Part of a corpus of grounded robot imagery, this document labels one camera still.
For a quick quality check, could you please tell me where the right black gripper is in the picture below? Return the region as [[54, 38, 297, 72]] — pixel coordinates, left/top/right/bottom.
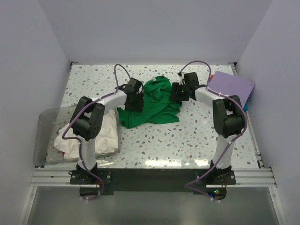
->
[[169, 82, 189, 101]]

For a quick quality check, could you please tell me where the green t-shirt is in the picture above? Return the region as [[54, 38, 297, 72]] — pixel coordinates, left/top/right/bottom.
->
[[117, 76, 182, 129]]

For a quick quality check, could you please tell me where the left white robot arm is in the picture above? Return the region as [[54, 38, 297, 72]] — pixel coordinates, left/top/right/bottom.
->
[[69, 78, 144, 184]]

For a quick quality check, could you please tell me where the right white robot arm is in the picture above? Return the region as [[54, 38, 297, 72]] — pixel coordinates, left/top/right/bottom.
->
[[170, 72, 248, 184]]

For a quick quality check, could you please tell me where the folded purple t-shirt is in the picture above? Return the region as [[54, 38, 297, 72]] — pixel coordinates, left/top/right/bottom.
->
[[208, 71, 255, 106]]

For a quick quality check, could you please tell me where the white t-shirt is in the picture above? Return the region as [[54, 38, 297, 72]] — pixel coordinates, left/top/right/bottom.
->
[[54, 110, 119, 160]]

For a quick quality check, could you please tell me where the folded blue t-shirt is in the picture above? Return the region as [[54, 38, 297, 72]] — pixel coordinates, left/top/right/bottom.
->
[[243, 93, 253, 112]]

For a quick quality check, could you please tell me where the clear plastic bin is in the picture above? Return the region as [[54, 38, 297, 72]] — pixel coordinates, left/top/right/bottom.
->
[[33, 105, 121, 167]]

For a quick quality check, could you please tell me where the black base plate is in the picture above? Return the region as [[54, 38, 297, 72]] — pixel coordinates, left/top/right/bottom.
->
[[70, 167, 235, 196]]

